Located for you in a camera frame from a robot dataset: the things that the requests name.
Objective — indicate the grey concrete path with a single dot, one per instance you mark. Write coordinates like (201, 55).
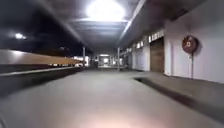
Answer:
(93, 96)

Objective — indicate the covered walkway roof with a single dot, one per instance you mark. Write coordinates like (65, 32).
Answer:
(100, 35)

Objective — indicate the walkway roof post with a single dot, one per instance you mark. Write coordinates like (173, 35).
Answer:
(118, 60)
(84, 57)

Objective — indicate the pale low wall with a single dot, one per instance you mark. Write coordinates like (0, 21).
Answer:
(33, 58)

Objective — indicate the ceiling lamp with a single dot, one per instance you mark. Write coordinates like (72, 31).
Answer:
(105, 10)

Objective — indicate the raised concrete pavement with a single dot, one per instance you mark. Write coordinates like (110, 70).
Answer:
(196, 88)

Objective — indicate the white building with wooden door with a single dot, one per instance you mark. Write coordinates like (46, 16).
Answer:
(210, 60)

